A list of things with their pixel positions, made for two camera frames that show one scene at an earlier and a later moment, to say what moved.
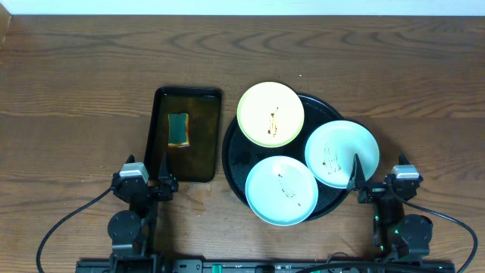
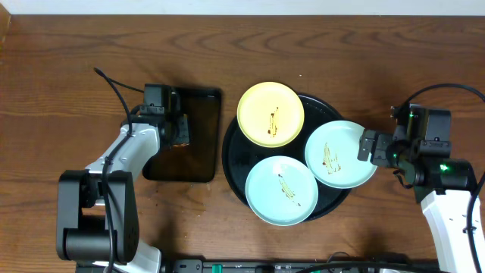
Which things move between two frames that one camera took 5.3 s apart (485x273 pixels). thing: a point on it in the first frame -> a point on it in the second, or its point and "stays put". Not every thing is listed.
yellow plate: [270, 114] stays put
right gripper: [371, 190] -> [381, 141]
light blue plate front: [282, 189] stays put
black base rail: [276, 266] stays put
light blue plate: [330, 149] stays put
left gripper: [152, 190] -> [181, 130]
